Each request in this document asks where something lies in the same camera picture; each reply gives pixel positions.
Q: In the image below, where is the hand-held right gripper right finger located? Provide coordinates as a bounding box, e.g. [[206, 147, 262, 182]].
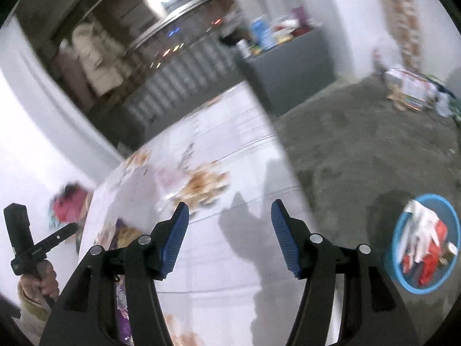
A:
[[271, 199, 420, 346]]

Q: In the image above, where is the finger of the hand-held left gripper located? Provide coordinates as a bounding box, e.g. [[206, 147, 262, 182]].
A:
[[34, 222, 79, 252]]

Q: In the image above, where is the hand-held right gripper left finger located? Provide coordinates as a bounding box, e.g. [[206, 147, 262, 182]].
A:
[[39, 202, 190, 346]]

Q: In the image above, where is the blue plastic basin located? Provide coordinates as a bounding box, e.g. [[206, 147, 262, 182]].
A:
[[383, 194, 461, 295]]

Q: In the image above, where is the person's left forearm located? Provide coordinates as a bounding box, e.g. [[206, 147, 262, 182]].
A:
[[16, 286, 52, 334]]

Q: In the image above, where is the person's left hand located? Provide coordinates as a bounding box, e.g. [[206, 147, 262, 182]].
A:
[[18, 259, 60, 300]]

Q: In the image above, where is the pink bag in box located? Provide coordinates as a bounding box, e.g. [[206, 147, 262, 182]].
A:
[[48, 182, 93, 232]]

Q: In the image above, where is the floral tablecloth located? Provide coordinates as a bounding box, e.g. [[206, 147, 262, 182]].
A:
[[77, 79, 343, 346]]

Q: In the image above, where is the purple and yellow wrapper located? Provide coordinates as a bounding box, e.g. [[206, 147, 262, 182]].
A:
[[107, 218, 135, 344]]

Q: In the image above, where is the white plastic glove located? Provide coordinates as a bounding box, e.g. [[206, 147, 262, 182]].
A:
[[396, 200, 442, 264]]

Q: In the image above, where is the grey radiator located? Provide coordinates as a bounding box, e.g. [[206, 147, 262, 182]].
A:
[[90, 40, 246, 145]]

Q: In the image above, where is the small brown jar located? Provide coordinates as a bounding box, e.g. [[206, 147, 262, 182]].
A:
[[437, 243, 459, 264]]

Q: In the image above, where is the grey cabinet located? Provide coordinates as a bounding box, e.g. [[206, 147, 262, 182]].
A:
[[236, 27, 336, 116]]

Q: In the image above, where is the beige hanging coat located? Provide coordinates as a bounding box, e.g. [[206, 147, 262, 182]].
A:
[[71, 22, 127, 98]]

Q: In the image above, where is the blue box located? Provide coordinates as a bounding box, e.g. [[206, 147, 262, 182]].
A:
[[250, 18, 275, 52]]

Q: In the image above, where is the patterned wall hanging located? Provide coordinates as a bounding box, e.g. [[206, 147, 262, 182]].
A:
[[381, 0, 423, 73]]

